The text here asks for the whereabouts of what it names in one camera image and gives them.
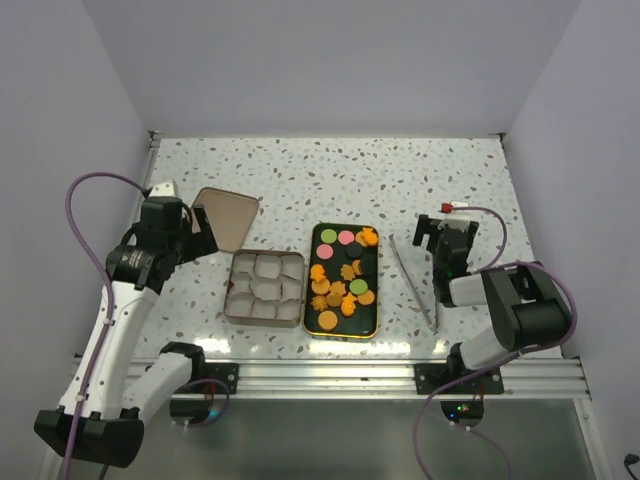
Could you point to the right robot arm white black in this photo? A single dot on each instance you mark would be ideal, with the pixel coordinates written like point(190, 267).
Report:
point(530, 310)

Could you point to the orange fish cookie lower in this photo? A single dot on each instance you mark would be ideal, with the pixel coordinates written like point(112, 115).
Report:
point(348, 305)

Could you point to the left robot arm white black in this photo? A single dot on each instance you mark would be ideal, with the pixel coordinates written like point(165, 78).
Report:
point(100, 419)

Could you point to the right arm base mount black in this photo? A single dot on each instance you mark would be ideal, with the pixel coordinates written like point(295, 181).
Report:
point(469, 409)

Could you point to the orange round dotted cookie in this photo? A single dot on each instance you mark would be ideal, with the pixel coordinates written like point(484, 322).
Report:
point(321, 287)
point(327, 320)

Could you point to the orange plain round cookie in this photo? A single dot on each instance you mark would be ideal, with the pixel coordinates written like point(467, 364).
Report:
point(367, 298)

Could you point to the green round cookie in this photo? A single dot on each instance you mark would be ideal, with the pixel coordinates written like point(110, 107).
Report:
point(328, 236)
point(358, 287)

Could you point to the black green tray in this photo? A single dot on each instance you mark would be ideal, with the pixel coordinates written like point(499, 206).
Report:
point(364, 323)

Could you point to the orange fish cookie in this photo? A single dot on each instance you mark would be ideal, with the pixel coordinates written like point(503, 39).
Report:
point(348, 305)
point(367, 237)

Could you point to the aluminium front rail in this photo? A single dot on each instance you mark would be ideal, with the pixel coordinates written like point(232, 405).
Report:
point(527, 379)

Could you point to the orange maple leaf cookie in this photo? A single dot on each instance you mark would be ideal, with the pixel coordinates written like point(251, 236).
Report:
point(337, 289)

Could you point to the brown shell cookie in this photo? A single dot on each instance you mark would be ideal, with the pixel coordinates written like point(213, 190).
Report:
point(334, 300)

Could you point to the green round cookie top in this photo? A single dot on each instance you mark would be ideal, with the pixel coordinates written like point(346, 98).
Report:
point(328, 236)

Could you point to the pink round cookie top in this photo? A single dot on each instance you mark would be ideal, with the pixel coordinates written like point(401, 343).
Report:
point(345, 237)

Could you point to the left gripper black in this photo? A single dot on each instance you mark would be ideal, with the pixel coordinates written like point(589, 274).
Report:
point(201, 243)

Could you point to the orange fish cookie top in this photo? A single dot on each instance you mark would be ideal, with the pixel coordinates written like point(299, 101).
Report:
point(367, 237)

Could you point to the orange round dotted cookie upper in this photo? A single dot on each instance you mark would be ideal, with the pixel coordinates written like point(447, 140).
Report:
point(321, 287)

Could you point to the orange flower swirl cookie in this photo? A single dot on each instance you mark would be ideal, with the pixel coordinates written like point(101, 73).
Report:
point(319, 303)

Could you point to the pink round cookie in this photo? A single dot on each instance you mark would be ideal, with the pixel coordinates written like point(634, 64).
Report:
point(345, 237)
point(324, 251)

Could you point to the black sandwich cookie right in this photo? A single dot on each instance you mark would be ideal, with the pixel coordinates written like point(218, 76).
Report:
point(367, 267)

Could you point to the orange round dotted cookie lower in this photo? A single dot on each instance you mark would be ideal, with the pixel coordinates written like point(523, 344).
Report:
point(327, 320)

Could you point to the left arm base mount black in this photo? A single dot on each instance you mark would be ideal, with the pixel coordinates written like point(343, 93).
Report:
point(202, 402)

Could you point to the black round sandwich cookie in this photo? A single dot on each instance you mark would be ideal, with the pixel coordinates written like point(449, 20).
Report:
point(354, 250)

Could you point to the green round cookie lower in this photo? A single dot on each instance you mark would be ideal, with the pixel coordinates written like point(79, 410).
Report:
point(358, 287)

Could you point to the brown tin lid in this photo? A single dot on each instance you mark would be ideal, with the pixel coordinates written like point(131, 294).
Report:
point(230, 216)

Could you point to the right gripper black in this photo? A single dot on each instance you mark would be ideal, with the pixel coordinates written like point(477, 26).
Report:
point(429, 226)

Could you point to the brown cookie tin with liners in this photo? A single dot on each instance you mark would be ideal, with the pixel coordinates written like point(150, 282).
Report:
point(265, 288)

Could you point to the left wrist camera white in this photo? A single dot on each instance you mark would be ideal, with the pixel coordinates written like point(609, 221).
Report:
point(164, 189)

